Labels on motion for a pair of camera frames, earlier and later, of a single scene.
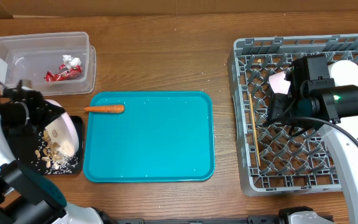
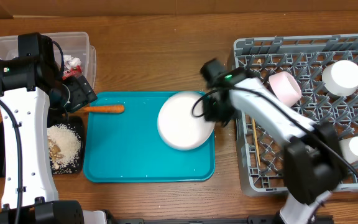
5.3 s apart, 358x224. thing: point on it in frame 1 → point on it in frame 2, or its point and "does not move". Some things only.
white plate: (64, 130) → (181, 122)
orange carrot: (114, 108) does not move
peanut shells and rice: (54, 158) does not move
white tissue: (71, 61) does not move
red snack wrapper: (74, 73) does not move
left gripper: (45, 111) → (82, 93)
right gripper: (276, 112) → (214, 115)
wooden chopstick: (255, 129) does not move
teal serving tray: (160, 137) does not move
